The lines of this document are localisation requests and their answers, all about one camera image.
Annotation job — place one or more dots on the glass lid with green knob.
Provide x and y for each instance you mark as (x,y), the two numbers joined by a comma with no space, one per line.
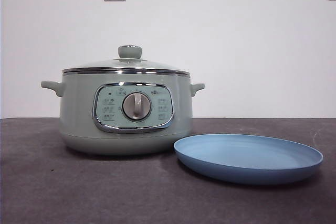
(129,51)

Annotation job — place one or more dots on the green electric steamer pot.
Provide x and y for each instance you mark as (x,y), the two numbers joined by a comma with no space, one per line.
(78,108)

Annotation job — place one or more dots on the blue round plate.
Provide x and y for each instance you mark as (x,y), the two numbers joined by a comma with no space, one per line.
(246,155)

